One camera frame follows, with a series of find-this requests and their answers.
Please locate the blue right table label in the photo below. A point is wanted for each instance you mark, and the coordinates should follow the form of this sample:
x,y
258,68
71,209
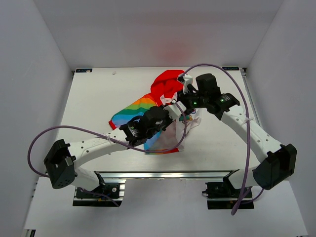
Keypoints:
x,y
230,68

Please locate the red rainbow children's jacket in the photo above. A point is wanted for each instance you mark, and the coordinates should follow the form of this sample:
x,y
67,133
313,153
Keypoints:
x,y
163,91

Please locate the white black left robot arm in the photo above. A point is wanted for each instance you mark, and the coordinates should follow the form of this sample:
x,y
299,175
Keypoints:
x,y
64,160

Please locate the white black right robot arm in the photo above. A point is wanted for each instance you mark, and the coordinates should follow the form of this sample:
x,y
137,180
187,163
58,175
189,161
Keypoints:
x,y
277,161

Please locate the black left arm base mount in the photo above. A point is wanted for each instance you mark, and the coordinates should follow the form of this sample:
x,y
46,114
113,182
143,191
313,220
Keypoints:
x,y
107,194

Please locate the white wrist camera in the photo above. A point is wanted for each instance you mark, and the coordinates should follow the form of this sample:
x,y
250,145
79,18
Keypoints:
x,y
173,111
185,80

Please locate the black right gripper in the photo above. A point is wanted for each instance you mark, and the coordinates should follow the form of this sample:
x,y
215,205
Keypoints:
x,y
182,98

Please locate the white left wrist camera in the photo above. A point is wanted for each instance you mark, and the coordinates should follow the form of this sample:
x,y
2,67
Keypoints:
x,y
173,111

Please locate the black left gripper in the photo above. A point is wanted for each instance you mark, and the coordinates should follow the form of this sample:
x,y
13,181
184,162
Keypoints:
x,y
169,119

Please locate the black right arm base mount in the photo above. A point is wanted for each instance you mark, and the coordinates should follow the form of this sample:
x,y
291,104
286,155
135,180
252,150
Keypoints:
x,y
221,195

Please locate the blue left table label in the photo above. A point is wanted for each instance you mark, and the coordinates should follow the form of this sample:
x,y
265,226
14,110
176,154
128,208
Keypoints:
x,y
83,70

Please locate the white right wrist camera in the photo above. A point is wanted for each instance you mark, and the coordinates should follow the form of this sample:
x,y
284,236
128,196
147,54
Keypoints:
x,y
185,80

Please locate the blue table label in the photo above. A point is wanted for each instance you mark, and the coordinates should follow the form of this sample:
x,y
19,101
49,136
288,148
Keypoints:
x,y
83,70
230,68

